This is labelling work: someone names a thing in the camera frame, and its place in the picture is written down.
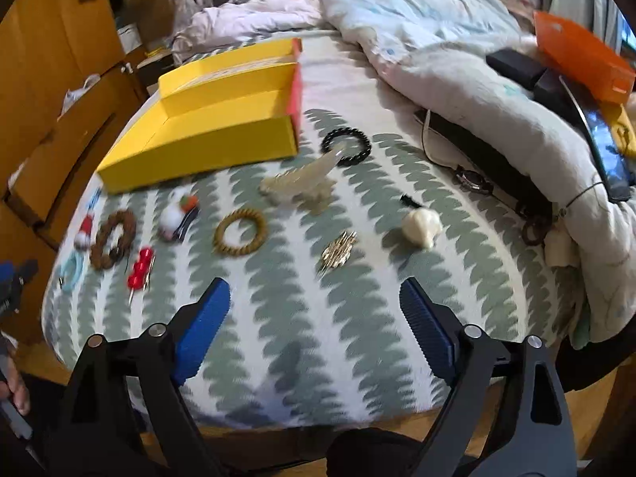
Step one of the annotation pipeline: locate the orange box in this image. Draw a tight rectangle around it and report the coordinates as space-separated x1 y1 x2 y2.
534 10 636 106

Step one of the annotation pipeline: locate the clear pearl claw hair clip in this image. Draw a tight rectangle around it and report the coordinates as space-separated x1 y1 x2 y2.
259 143 349 215

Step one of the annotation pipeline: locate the black bead bracelet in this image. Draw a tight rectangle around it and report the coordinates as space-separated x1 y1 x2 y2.
320 128 372 166

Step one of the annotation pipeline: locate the brown knobbly bead bracelet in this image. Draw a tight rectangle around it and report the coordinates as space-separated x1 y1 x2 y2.
90 209 137 272

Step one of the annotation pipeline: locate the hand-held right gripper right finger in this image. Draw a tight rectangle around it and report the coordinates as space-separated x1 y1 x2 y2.
399 278 577 477

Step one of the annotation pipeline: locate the white cable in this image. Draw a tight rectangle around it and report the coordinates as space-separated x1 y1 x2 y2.
421 108 460 166

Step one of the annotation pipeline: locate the red bead hair clip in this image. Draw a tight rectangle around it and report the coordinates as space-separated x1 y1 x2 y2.
126 247 156 305

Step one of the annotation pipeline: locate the red santa hat hair clip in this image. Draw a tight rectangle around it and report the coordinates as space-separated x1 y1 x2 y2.
74 213 97 250

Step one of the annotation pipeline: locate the white flower hair clip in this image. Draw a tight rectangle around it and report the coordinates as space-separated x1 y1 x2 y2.
400 194 443 250

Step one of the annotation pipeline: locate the person's left hand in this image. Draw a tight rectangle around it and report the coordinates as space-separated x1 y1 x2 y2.
0 338 31 415

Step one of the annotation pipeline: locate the pale blue printed quilt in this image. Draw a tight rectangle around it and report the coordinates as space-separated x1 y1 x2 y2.
313 0 636 345

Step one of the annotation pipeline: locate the teal hair tie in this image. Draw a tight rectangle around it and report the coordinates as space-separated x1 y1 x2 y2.
56 251 86 292

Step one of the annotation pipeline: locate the white plush hair clip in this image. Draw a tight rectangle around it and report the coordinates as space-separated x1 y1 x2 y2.
158 191 201 243

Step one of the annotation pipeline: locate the tan wooden bead bracelet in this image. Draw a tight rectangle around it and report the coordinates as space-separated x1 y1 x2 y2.
213 207 269 256

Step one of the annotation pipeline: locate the black tablet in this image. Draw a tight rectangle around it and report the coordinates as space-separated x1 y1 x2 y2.
559 74 636 204

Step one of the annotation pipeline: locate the yellow packet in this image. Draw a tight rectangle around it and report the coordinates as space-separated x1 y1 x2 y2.
602 102 636 161

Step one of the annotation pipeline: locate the pink white quilt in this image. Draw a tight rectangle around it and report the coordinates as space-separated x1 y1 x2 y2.
171 0 325 54

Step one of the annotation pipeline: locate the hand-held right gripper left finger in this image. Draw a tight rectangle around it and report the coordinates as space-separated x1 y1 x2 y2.
47 278 232 477

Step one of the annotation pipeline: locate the gold hair clip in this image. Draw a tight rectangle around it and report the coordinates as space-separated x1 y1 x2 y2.
318 230 359 275

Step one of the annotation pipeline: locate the dark cord with rings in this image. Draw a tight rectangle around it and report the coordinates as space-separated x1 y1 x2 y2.
516 201 555 247

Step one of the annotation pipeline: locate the yellow cardboard box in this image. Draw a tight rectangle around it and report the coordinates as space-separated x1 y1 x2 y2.
96 37 304 195

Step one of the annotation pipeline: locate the wooden wardrobe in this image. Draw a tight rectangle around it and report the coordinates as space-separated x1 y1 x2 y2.
0 0 190 346

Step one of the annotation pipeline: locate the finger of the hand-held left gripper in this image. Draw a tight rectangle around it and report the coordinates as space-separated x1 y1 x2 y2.
12 259 40 290

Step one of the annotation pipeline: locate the black box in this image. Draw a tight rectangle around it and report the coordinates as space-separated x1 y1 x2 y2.
486 48 547 88
534 67 583 112

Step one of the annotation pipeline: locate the white plastic bag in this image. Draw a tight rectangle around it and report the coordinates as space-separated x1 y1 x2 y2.
61 74 103 116

